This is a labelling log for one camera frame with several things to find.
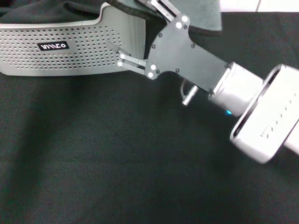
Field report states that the yellow grey towel black edge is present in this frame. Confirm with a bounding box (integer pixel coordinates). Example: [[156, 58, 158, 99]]
[[102, 0, 222, 37]]

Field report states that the black cloth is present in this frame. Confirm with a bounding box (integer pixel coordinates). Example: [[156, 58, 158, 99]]
[[0, 0, 106, 24]]

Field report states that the black tablecloth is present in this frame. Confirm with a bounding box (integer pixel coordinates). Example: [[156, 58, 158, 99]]
[[0, 11, 299, 224]]

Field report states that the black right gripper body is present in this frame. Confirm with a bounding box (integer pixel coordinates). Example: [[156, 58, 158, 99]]
[[144, 15, 231, 94]]

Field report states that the right gripper cable with plug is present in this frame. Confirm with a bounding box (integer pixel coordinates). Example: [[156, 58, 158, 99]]
[[179, 79, 199, 106]]

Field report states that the grey perforated plastic storage box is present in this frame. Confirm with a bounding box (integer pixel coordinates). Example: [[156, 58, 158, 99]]
[[0, 2, 147, 77]]

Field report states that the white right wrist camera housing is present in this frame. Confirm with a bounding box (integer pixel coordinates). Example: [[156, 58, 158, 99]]
[[230, 64, 299, 164]]

